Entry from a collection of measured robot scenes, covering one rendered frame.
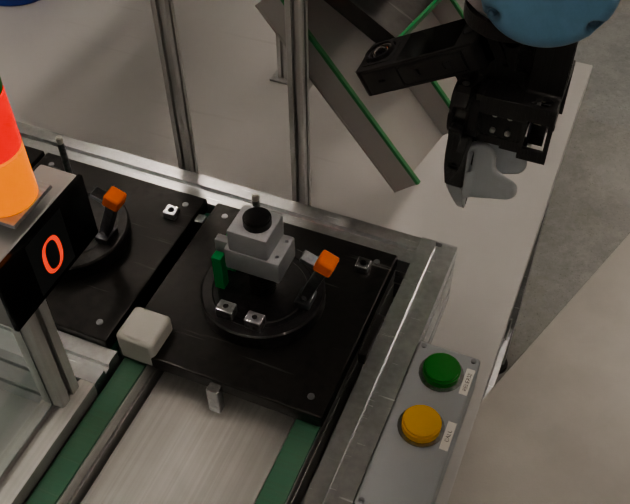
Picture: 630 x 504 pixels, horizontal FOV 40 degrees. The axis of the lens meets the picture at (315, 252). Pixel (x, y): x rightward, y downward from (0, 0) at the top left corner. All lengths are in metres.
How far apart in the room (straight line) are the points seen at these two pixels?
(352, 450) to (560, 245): 1.62
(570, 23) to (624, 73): 2.60
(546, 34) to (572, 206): 2.07
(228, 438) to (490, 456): 0.29
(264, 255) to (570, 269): 1.58
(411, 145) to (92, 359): 0.47
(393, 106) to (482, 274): 0.25
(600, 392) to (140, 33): 0.99
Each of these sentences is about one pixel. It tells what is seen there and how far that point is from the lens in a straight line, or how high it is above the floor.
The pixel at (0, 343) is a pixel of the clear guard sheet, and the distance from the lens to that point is 0.83.
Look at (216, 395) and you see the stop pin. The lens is 0.91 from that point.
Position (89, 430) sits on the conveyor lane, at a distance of 0.94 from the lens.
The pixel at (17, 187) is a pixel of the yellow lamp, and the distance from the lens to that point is 0.68.
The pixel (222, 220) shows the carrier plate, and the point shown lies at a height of 0.97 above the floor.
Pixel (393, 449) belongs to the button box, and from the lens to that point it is 0.88.
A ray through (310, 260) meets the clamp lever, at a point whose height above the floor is 1.06.
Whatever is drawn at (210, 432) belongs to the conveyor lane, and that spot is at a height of 0.92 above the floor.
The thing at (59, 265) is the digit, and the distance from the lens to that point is 0.75.
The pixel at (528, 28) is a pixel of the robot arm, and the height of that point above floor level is 1.47.
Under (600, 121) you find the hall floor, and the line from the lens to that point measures 2.86.
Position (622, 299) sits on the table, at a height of 0.86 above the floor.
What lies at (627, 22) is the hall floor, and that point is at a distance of 3.35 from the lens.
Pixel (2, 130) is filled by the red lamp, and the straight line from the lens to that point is 0.65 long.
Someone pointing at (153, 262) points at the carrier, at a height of 0.97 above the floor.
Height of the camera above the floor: 1.73
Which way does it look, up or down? 48 degrees down
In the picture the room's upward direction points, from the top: 1 degrees counter-clockwise
